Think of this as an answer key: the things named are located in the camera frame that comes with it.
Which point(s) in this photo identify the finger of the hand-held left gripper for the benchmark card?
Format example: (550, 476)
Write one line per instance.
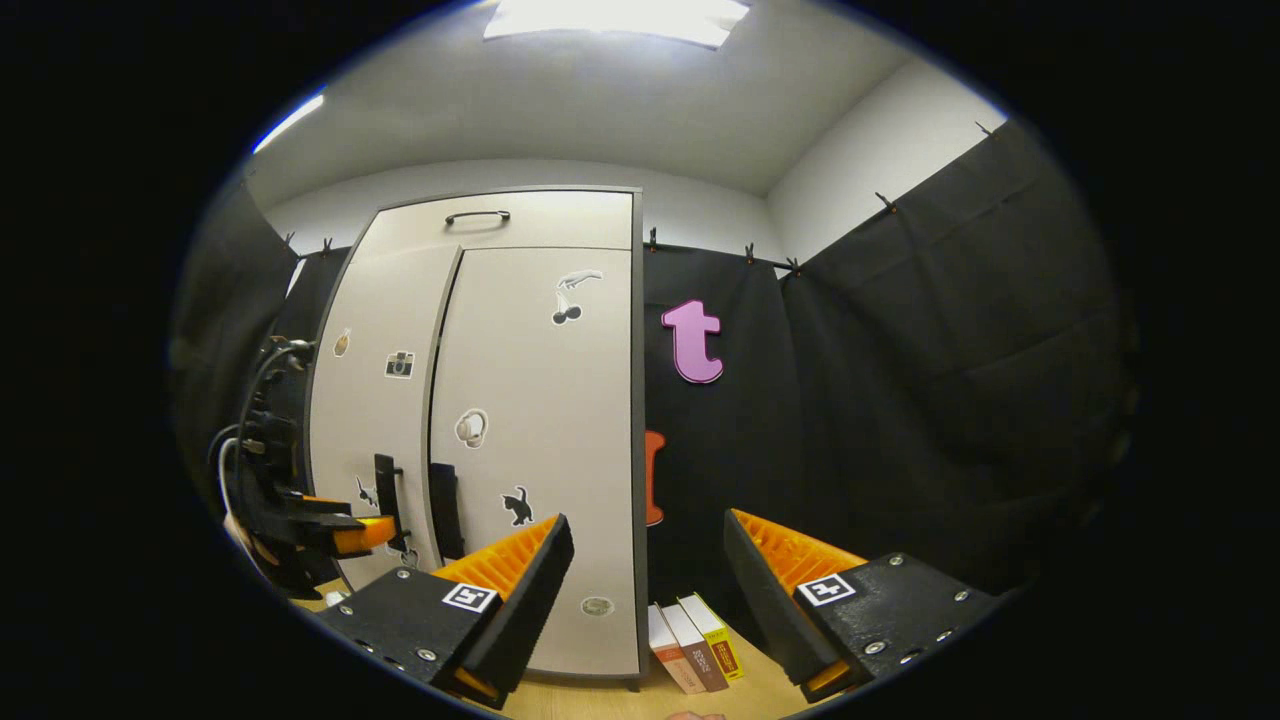
(325, 503)
(360, 535)

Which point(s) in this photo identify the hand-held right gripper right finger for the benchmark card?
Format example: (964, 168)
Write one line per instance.
(765, 610)

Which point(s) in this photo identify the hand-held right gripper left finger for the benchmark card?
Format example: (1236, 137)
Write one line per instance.
(535, 610)

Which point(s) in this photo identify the white cabinet door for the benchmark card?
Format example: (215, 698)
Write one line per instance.
(370, 420)
(540, 400)

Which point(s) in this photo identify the white shoe cabinet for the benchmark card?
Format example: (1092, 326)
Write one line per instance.
(638, 400)

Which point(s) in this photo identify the white cabinet drawer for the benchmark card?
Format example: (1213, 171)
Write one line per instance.
(560, 222)

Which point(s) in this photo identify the yellow book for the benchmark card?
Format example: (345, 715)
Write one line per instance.
(718, 630)

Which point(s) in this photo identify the brown book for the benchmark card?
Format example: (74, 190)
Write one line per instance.
(700, 645)

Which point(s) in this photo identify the white and red book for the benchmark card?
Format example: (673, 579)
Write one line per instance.
(672, 650)

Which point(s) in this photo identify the narrow ceiling light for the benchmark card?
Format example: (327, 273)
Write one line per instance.
(290, 122)

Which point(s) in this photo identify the large ceiling light panel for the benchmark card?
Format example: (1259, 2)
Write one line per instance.
(620, 18)

